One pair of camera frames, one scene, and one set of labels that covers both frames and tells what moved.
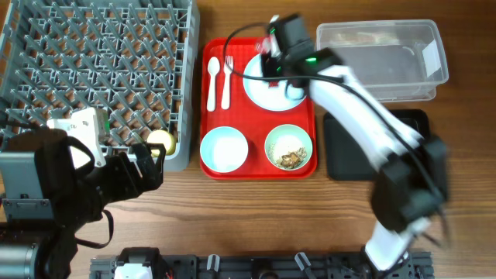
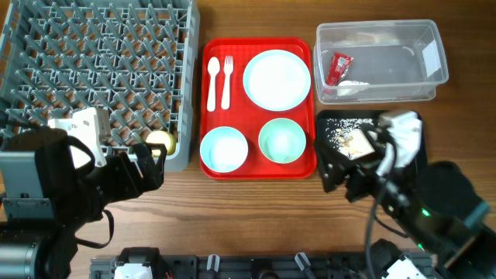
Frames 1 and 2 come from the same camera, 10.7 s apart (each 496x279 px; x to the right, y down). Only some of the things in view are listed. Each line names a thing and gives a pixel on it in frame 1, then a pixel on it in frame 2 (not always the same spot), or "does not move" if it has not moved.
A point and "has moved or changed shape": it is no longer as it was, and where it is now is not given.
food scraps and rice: [289, 160] → [346, 136]
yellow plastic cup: [163, 137] does not move
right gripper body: [274, 67] → [366, 182]
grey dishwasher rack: [138, 60] does not move
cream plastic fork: [228, 65] does not move
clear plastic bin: [397, 60] does not move
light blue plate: [273, 99] does not move
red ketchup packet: [264, 46] has moved or changed shape
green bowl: [288, 146] has moved or changed shape
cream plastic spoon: [213, 66] does not move
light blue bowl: [224, 149] does not move
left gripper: [129, 186] does not move
